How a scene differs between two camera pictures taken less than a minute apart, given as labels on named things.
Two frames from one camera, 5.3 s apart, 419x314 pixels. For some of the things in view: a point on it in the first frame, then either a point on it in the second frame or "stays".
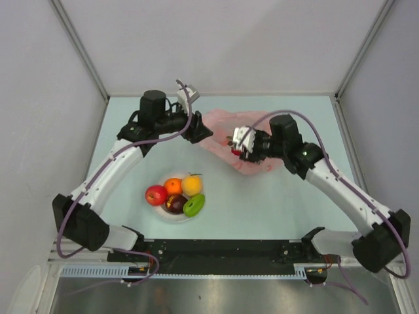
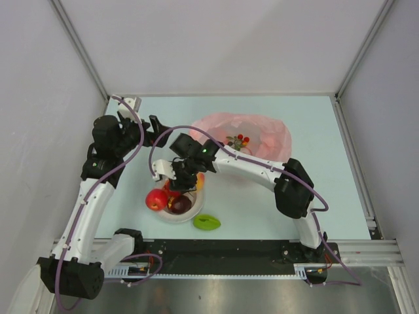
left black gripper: (196, 131) -> (149, 135)
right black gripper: (254, 156) -> (180, 184)
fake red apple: (156, 195) stays
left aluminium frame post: (80, 46) stays
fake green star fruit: (194, 205) -> (205, 222)
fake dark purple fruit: (174, 204) stays
